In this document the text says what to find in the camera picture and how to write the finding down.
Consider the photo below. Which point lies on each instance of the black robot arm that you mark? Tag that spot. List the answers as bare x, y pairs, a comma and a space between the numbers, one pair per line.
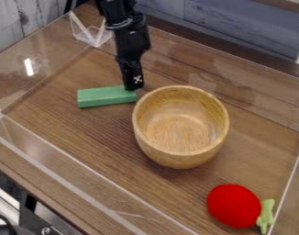
116, 7

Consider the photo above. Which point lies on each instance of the clear acrylic tray wall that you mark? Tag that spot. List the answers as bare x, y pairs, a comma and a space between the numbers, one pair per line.
95, 204

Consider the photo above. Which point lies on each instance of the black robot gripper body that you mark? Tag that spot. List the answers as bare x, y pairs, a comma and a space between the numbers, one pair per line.
131, 37

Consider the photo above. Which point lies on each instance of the brown wooden bowl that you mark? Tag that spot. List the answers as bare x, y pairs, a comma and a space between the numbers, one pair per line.
180, 126

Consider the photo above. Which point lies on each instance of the clear acrylic corner bracket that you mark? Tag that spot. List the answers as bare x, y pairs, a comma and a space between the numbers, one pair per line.
92, 35

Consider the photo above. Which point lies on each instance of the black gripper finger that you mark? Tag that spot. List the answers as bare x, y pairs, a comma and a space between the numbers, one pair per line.
132, 74

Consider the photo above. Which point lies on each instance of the green rectangular block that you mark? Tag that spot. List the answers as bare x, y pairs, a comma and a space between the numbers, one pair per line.
104, 96

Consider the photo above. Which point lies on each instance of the black table leg bracket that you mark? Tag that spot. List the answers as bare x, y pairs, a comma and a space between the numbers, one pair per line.
31, 221

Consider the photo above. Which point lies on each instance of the red plush tomato toy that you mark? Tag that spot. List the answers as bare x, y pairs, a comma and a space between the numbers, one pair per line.
236, 207

